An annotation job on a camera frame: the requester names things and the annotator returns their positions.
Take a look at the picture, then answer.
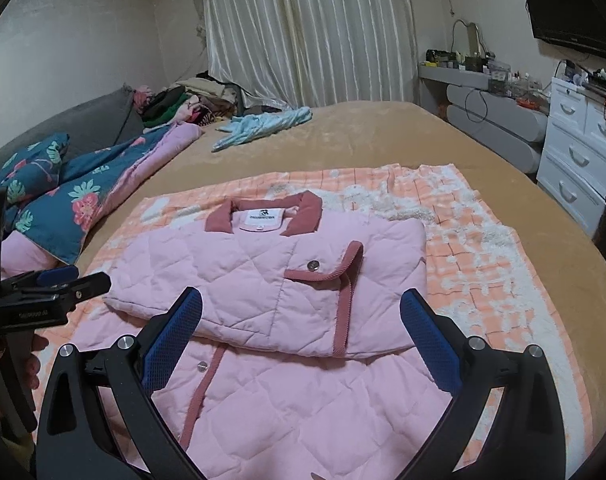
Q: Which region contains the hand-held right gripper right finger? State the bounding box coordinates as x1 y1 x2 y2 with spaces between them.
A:
400 287 566 480

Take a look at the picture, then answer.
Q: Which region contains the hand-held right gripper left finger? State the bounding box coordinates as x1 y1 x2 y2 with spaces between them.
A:
36 286 206 480

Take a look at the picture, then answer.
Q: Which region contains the grey headboard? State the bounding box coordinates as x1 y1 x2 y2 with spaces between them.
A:
0 85 144 176

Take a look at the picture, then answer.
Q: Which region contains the person's left hand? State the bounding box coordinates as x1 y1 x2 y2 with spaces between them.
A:
0 335 49 418

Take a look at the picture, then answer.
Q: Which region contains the orange checked blanket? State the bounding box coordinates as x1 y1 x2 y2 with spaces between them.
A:
30 162 596 480

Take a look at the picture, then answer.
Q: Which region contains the white curtain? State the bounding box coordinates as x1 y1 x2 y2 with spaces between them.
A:
198 0 419 111

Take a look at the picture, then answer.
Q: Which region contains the blue floral quilt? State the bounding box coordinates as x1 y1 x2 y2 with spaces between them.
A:
0 122 204 266

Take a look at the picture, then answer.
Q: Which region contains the pink pillow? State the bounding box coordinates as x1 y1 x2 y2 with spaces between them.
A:
0 232 59 281

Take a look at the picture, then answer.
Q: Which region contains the pink quilted jacket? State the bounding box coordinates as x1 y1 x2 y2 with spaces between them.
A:
68 190 488 480

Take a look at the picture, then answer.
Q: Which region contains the pile of clothes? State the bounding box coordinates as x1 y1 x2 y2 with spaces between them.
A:
133 74 244 128

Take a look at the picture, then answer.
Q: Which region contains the white drawer cabinet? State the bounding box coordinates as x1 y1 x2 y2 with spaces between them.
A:
536 72 606 238

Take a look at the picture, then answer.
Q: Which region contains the black television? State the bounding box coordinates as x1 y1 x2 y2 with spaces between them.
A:
520 0 606 61

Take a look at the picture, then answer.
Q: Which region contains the arched mirror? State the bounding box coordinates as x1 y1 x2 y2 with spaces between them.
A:
451 19 486 58

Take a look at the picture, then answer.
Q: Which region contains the light blue garment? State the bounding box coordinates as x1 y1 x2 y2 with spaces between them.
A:
212 106 314 153

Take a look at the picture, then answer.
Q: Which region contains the bed with tan sheet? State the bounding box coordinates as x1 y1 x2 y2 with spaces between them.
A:
0 100 606 480

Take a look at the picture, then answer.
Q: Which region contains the grey dressing table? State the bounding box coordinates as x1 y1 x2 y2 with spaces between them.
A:
417 60 551 173

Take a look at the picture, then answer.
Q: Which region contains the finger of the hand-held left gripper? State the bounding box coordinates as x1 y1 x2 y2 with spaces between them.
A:
58 272 111 306
3 266 80 292

